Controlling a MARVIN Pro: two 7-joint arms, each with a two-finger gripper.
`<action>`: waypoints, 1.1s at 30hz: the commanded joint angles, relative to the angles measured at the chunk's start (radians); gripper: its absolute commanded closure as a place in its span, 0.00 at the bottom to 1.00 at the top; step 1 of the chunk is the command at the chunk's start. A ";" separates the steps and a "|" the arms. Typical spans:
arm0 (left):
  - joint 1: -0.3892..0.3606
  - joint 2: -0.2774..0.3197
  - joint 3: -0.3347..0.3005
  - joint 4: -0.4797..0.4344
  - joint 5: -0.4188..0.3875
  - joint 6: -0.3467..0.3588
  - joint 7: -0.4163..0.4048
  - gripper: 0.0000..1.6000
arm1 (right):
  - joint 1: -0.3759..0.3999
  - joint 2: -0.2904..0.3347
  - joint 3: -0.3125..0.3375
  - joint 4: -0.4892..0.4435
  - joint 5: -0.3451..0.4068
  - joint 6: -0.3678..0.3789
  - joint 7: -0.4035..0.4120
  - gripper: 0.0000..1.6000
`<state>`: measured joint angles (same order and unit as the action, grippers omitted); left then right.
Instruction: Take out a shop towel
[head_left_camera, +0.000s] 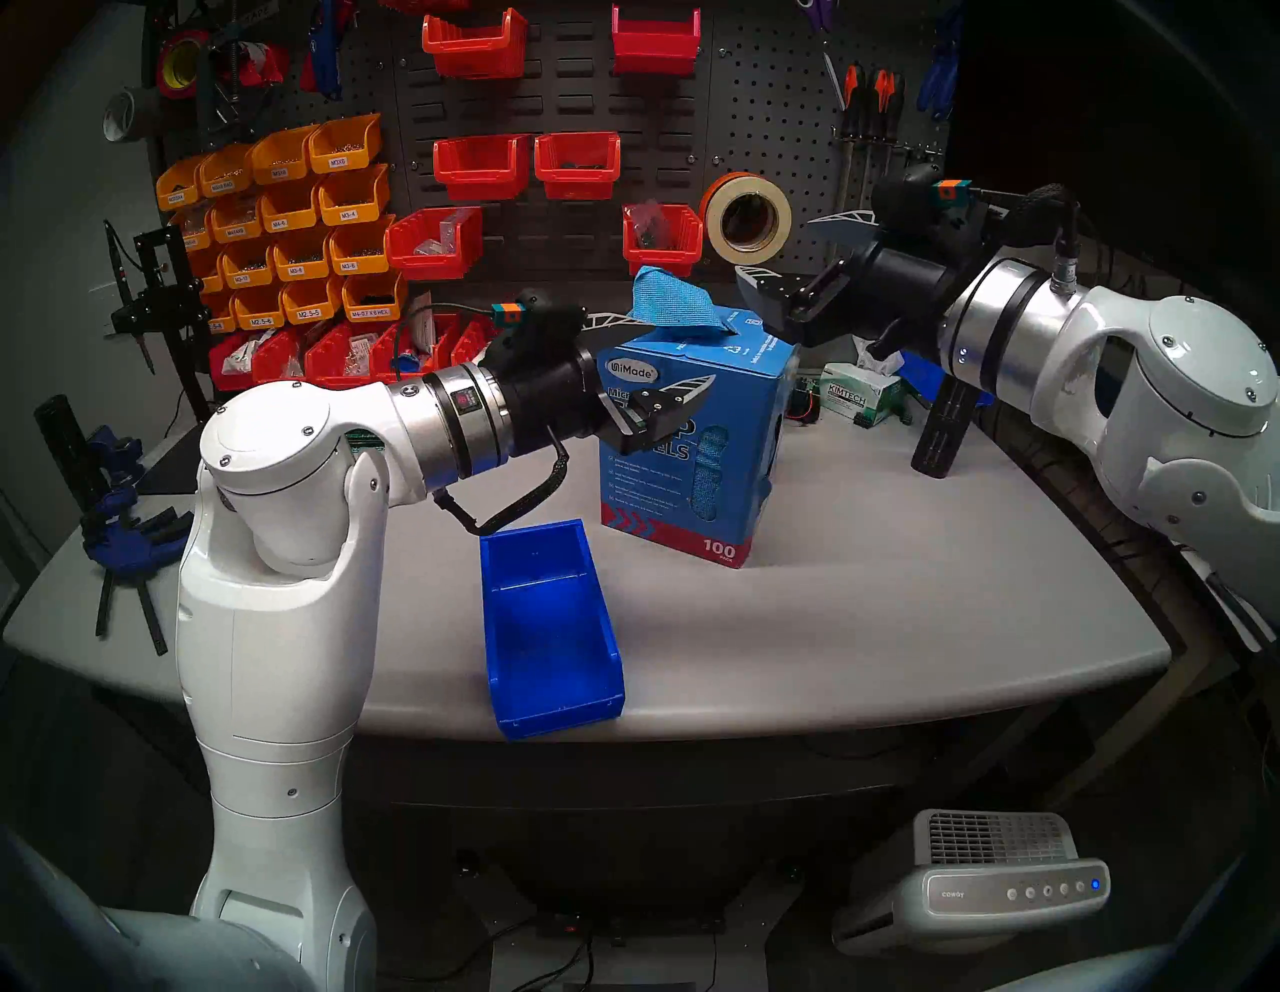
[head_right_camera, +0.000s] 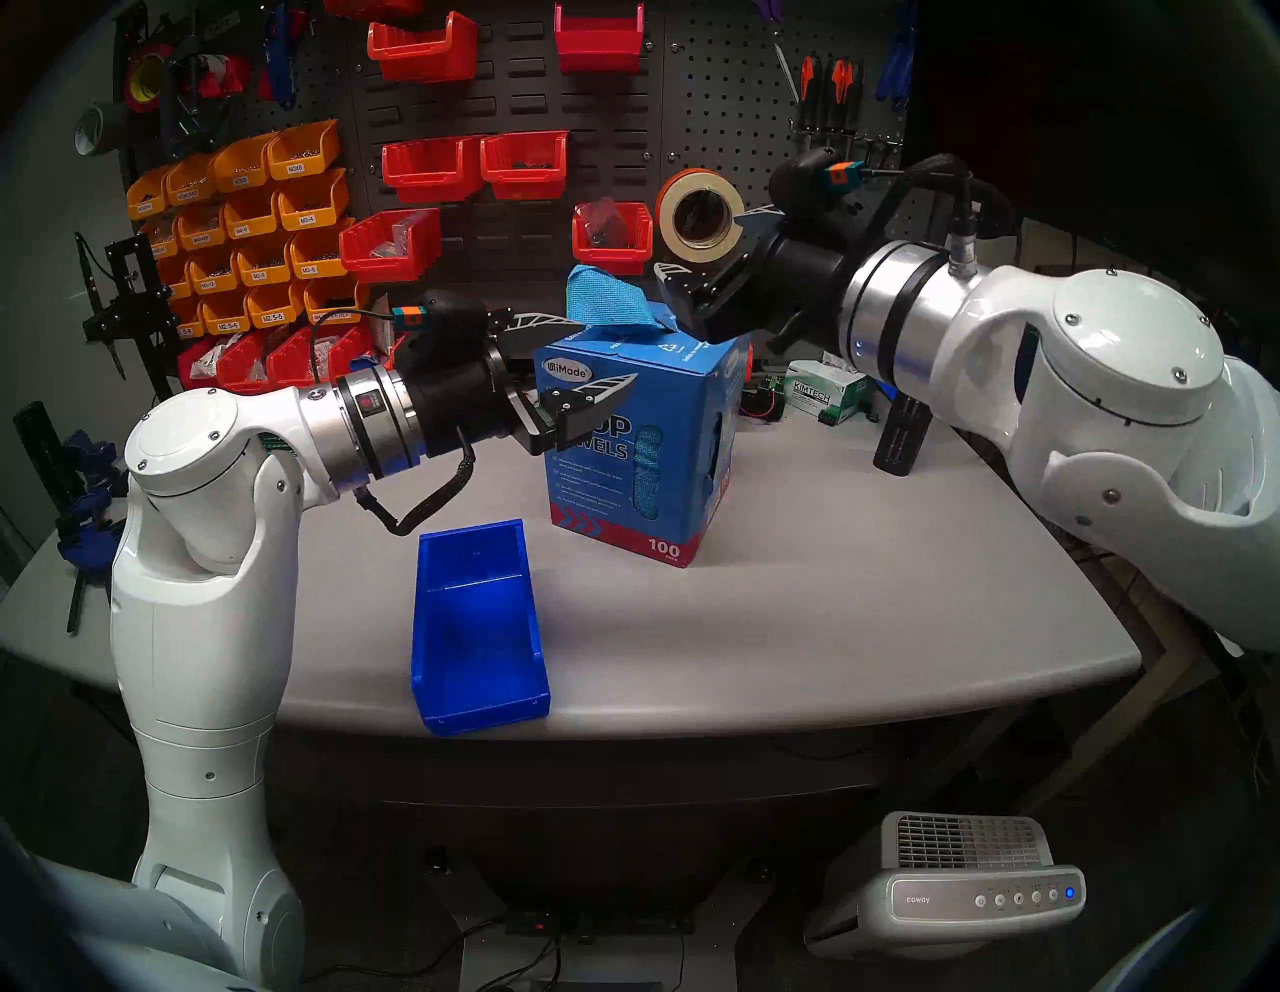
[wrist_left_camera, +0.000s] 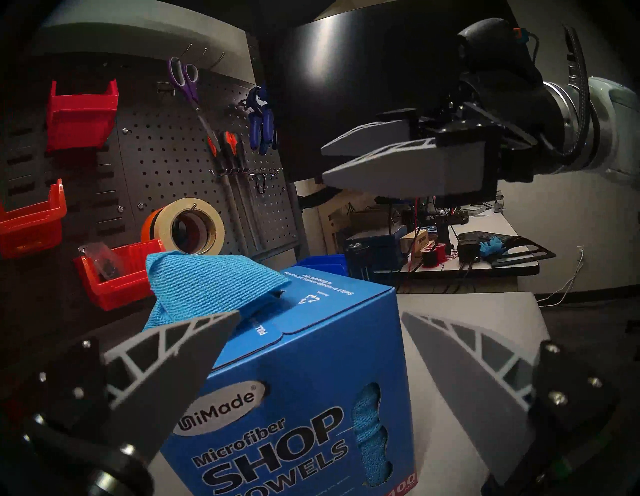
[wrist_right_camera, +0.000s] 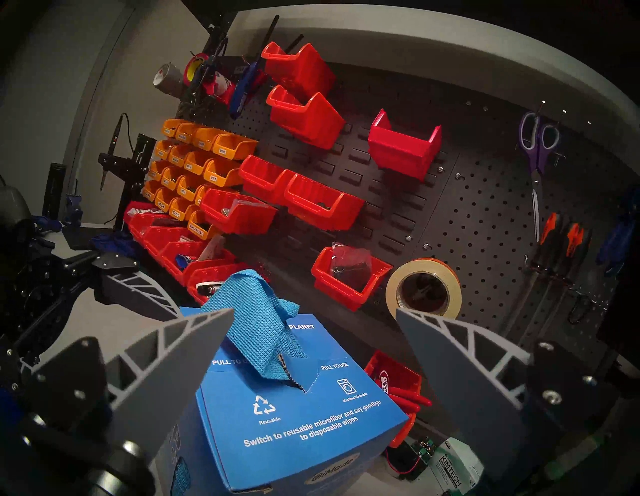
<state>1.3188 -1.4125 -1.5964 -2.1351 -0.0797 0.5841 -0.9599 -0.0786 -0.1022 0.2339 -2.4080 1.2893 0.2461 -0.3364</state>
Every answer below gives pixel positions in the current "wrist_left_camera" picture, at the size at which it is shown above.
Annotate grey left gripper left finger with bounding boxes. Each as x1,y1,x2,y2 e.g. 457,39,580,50
21,311,243,464

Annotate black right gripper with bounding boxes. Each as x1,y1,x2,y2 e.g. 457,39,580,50
321,75,568,206

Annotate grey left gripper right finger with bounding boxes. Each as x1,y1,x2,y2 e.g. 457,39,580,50
400,311,622,482

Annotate blue microfiber shop towel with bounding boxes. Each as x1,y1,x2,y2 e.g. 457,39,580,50
144,251,292,332

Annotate blue shop towel box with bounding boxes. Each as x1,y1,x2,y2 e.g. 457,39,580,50
160,265,418,496

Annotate blue towel stack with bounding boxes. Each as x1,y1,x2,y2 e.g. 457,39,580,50
351,382,393,488

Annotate small cardboard box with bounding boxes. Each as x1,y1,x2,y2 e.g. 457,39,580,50
400,229,430,258

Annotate dark blue storage crate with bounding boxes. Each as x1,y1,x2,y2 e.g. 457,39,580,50
345,227,408,273

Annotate red plastic parts bin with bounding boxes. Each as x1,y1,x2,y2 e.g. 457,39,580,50
74,239,167,312
0,179,68,260
46,79,120,152

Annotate black computer monitor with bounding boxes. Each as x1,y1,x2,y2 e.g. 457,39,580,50
272,0,506,183

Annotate blue plastic storage bin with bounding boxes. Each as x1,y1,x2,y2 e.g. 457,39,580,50
297,254,351,277

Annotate white side table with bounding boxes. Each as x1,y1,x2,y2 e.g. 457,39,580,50
375,205,541,281

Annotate clear plastic parts bag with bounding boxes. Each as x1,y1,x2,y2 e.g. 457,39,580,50
77,242,123,281

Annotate cream masking tape roll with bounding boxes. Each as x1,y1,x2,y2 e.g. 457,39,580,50
152,197,226,256

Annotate black perforated pegboard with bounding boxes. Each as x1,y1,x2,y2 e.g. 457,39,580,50
107,50,306,261

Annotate red wire spool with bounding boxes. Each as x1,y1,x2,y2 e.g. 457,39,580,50
422,242,448,268

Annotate blue handled pliers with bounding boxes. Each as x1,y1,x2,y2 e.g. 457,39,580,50
245,86,278,156

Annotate metal hook rail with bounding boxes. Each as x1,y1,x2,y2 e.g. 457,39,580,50
210,167,283,177

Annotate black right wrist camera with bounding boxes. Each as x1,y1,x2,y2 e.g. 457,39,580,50
457,17,543,86

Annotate black louvered wall panel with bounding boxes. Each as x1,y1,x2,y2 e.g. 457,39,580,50
0,65,136,261

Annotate purple handled scissors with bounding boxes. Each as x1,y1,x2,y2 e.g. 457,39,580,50
167,56,221,153

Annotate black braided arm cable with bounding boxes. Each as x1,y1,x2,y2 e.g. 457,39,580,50
540,25,603,166

